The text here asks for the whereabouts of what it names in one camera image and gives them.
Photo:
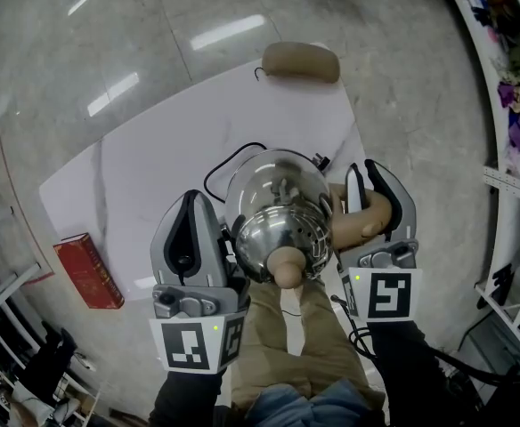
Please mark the white marble low table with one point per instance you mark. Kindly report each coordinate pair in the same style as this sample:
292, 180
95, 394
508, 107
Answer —
153, 149

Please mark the black H-shaped object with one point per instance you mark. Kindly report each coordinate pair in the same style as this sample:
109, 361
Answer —
502, 283

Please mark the person's light blue shirt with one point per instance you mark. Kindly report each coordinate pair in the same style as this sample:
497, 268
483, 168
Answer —
313, 409

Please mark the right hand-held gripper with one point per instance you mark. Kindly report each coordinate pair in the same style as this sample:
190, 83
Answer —
389, 296

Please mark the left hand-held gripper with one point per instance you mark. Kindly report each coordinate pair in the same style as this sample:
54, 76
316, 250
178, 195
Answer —
184, 345

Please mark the person's khaki trousers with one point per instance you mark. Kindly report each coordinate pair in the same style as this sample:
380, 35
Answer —
269, 340

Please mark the person's left forearm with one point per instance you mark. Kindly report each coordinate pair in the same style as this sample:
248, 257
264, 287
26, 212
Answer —
184, 398

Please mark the red book gold ornament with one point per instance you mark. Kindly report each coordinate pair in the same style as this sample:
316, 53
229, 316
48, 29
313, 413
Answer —
86, 274

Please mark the white metal shelving unit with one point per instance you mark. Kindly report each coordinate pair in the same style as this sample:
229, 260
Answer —
514, 187

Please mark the person's right forearm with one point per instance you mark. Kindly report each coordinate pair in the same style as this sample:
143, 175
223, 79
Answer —
407, 372

